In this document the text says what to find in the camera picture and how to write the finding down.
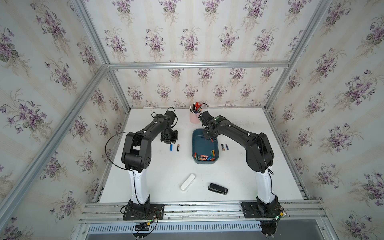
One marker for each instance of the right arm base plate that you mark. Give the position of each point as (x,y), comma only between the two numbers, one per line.
(260,210)

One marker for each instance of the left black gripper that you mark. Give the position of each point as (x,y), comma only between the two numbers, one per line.
(173,139)

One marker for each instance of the aluminium front rail frame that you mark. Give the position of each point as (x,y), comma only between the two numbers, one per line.
(202,217)

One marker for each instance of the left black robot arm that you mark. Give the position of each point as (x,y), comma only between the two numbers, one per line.
(137,152)

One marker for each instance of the pens in cup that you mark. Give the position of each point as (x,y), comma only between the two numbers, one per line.
(196,107)

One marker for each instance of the pink pen cup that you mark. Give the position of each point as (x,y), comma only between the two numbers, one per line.
(194,117)

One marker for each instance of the white rectangular case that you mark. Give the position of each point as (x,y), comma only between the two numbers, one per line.
(186,184)

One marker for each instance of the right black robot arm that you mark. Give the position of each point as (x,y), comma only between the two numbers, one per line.
(259,153)

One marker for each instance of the black stapler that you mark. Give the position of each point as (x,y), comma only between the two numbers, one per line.
(217,189)

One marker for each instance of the teal plastic storage box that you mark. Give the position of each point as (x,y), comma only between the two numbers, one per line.
(204,152)

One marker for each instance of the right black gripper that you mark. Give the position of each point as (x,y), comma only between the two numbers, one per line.
(205,136)

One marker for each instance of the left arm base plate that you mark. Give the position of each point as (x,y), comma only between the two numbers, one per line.
(148,212)

